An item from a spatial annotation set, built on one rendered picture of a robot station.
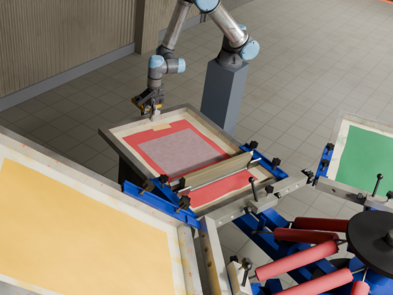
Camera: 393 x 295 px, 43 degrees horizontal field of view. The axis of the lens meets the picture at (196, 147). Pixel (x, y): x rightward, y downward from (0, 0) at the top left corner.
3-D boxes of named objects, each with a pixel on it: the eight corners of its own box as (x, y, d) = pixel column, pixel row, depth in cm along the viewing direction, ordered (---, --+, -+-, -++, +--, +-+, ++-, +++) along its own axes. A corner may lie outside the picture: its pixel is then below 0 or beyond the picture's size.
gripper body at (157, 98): (164, 105, 266) (166, 85, 259) (150, 109, 261) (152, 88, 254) (155, 98, 270) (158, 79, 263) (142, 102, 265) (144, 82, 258)
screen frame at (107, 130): (97, 133, 255) (97, 127, 253) (187, 107, 288) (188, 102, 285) (190, 229, 208) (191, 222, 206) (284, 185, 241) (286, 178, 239)
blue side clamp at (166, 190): (147, 190, 226) (148, 178, 222) (157, 187, 229) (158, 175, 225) (187, 231, 208) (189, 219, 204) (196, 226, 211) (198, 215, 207)
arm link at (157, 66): (168, 59, 248) (151, 61, 245) (165, 79, 255) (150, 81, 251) (162, 53, 254) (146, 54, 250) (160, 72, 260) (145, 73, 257)
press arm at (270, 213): (250, 212, 216) (252, 203, 213) (259, 207, 219) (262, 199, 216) (278, 237, 205) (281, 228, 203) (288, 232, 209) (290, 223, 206)
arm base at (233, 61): (224, 54, 295) (227, 38, 289) (246, 62, 289) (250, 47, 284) (211, 61, 284) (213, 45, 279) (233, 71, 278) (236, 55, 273)
